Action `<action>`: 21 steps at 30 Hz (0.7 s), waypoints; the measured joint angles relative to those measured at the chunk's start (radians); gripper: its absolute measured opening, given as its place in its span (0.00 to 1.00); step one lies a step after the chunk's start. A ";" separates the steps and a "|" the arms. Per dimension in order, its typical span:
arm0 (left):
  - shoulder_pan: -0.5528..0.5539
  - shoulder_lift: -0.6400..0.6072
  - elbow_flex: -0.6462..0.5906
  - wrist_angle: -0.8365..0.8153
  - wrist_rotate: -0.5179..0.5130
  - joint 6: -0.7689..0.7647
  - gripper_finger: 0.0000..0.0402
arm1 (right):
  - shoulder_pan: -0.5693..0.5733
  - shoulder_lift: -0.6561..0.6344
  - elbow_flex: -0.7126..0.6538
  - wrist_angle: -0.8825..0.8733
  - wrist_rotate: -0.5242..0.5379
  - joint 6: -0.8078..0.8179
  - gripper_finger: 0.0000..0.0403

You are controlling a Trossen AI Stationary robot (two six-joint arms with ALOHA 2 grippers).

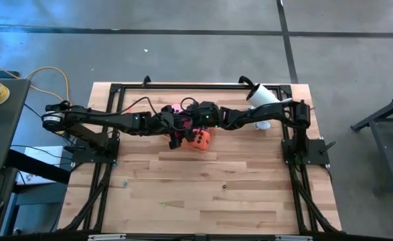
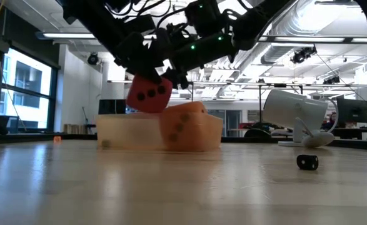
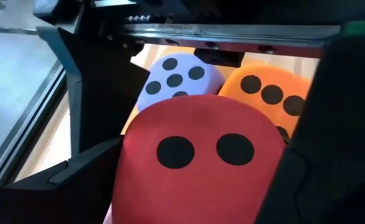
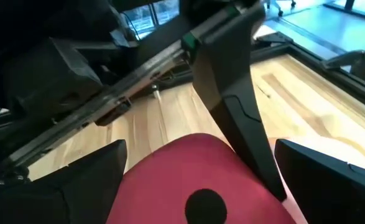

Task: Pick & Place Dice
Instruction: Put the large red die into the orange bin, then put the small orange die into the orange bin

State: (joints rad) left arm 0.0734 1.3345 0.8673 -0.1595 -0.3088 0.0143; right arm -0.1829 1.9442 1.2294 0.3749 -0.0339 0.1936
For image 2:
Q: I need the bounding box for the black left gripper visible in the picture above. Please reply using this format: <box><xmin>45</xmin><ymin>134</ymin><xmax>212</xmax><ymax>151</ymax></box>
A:
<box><xmin>114</xmin><ymin>27</ymin><xmax>175</xmax><ymax>84</ymax></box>

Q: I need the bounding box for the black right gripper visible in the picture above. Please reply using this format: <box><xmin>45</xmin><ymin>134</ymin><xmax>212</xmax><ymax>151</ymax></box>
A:
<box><xmin>163</xmin><ymin>32</ymin><xmax>238</xmax><ymax>90</ymax></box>

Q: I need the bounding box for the large red foam die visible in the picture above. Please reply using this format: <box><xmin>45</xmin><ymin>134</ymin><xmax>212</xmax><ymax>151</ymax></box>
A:
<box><xmin>126</xmin><ymin>74</ymin><xmax>174</xmax><ymax>114</ymax></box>

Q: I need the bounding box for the large orange foam die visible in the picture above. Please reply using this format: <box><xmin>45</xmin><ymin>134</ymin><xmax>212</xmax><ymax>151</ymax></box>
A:
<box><xmin>159</xmin><ymin>101</ymin><xmax>209</xmax><ymax>153</ymax></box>

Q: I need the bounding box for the orange translucent plastic tray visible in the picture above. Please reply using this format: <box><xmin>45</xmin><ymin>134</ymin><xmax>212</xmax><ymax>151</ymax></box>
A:
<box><xmin>95</xmin><ymin>112</ymin><xmax>224</xmax><ymax>153</ymax></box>

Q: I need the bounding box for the small black die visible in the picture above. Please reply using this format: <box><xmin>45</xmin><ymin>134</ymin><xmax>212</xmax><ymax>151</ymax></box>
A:
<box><xmin>296</xmin><ymin>154</ymin><xmax>319</xmax><ymax>171</ymax></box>

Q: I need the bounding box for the black computer monitor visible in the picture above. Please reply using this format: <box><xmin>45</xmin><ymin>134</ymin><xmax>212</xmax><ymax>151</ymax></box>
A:
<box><xmin>98</xmin><ymin>99</ymin><xmax>127</xmax><ymax>115</ymax></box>
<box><xmin>337</xmin><ymin>98</ymin><xmax>367</xmax><ymax>124</ymax></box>

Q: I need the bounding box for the overhead light bar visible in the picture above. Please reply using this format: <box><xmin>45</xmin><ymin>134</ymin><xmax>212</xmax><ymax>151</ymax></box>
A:
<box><xmin>35</xmin><ymin>31</ymin><xmax>367</xmax><ymax>44</ymax></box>

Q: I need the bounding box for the stack of wood pieces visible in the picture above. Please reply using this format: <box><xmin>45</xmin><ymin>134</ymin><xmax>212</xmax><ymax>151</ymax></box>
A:
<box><xmin>63</xmin><ymin>124</ymin><xmax>88</xmax><ymax>134</ymax></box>

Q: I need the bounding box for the person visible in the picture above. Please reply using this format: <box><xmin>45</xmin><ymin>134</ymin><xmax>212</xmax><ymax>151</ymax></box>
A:
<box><xmin>326</xmin><ymin>112</ymin><xmax>339</xmax><ymax>131</ymax></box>

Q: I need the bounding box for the black ceiling camera cluster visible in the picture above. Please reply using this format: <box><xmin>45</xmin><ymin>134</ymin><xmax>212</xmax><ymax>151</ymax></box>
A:
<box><xmin>291</xmin><ymin>45</ymin><xmax>318</xmax><ymax>65</ymax></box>

